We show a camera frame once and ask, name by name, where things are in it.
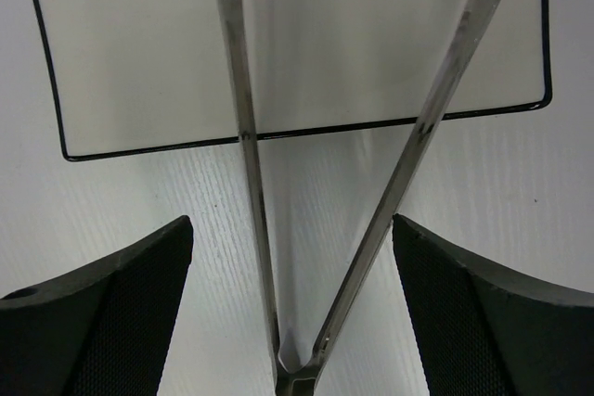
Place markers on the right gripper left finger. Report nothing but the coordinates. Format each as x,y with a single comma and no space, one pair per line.
102,329

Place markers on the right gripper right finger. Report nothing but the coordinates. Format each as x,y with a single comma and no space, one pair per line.
485,329

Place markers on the white square plate black rim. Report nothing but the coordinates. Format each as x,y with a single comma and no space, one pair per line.
136,76

